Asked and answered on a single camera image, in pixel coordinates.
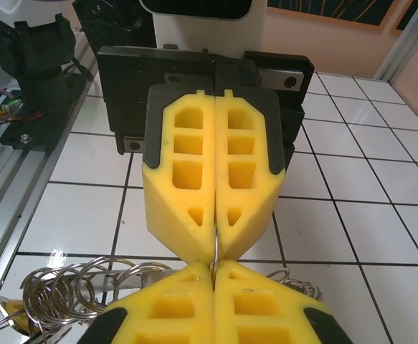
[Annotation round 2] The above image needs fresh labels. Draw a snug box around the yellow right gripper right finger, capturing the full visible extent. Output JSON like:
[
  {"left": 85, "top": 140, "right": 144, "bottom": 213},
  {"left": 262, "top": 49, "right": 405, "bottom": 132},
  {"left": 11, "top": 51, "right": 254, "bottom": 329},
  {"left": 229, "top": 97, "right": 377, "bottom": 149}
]
[{"left": 213, "top": 259, "right": 352, "bottom": 344}]

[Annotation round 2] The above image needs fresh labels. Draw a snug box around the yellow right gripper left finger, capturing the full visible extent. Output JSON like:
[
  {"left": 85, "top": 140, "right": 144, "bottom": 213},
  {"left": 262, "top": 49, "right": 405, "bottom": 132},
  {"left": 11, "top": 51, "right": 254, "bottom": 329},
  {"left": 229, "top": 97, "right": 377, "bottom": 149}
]
[{"left": 82, "top": 260, "right": 215, "bottom": 344}]

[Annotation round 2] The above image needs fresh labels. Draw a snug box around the steel split ring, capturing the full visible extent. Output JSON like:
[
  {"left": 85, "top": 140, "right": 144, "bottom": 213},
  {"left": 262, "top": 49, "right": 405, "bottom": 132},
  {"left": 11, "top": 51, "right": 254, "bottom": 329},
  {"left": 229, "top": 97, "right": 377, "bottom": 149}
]
[
  {"left": 210, "top": 229, "right": 222, "bottom": 277},
  {"left": 50, "top": 263, "right": 97, "bottom": 320},
  {"left": 21, "top": 267, "right": 68, "bottom": 318}
]

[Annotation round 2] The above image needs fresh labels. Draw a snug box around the small green circuit board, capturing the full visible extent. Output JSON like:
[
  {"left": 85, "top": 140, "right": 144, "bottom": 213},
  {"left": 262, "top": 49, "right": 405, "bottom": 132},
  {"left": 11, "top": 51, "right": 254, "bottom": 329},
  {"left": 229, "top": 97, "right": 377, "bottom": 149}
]
[{"left": 0, "top": 98, "right": 25, "bottom": 121}]

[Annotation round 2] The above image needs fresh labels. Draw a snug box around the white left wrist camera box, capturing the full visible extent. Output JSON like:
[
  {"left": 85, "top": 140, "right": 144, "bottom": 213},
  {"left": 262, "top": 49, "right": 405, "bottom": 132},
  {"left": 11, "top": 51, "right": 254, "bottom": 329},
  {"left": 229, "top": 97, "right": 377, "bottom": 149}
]
[{"left": 138, "top": 0, "right": 267, "bottom": 61}]

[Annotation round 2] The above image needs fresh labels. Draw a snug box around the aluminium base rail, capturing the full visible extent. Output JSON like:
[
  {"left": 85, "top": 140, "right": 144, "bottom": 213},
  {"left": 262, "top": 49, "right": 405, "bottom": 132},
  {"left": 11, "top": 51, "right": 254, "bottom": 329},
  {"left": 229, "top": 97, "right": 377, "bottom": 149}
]
[{"left": 0, "top": 77, "right": 100, "bottom": 252}]

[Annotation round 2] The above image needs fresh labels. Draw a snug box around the aluminium frame post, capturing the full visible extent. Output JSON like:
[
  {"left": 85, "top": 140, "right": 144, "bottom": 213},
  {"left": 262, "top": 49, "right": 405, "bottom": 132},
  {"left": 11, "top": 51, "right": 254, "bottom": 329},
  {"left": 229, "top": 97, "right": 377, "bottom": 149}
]
[{"left": 375, "top": 0, "right": 418, "bottom": 85}]

